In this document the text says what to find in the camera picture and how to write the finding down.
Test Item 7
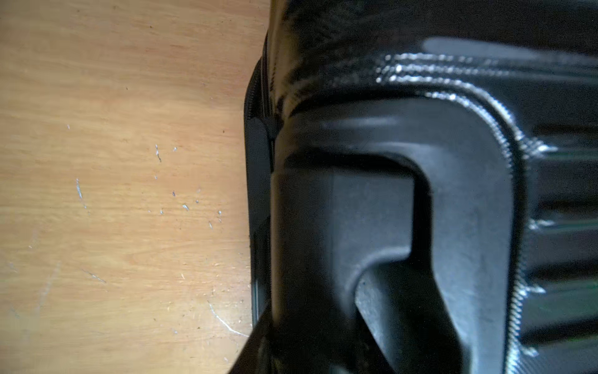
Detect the black hard-shell suitcase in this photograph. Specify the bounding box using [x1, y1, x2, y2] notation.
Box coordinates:
[244, 1, 597, 373]

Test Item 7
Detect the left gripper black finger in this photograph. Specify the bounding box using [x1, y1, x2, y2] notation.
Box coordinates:
[232, 95, 522, 373]

